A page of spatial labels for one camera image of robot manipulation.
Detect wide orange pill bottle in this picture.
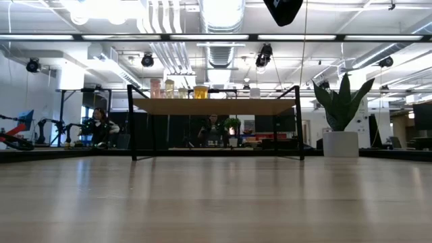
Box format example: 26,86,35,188
193,84,210,100

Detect long yellow vial white cap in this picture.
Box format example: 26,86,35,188
164,79,176,99

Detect pink vial white cap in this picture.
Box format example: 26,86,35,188
150,78,161,99

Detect wooden shelf black metal legs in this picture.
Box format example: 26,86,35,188
127,84,305,161

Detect person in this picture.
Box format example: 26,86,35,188
80,107,121,149
197,113,227,148

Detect small potted plant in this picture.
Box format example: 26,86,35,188
223,117,242,148

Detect black ceiling spotlight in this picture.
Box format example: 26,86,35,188
255,43,273,68
140,53,155,68
26,57,42,74
377,55,395,69

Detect white plant pot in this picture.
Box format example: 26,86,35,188
323,131,360,158

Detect green snake plant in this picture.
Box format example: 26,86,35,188
313,73,376,132

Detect blue lit monitor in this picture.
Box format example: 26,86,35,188
16,109,35,131

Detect red and black device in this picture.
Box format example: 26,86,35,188
0,113,35,152

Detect black partition wall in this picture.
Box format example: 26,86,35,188
107,111,237,149

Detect silver ceiling air duct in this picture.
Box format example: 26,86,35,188
198,0,246,68

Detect black background rig frame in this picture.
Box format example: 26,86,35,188
55,86,113,148

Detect black aluminium table frame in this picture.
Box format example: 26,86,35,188
0,147,432,164

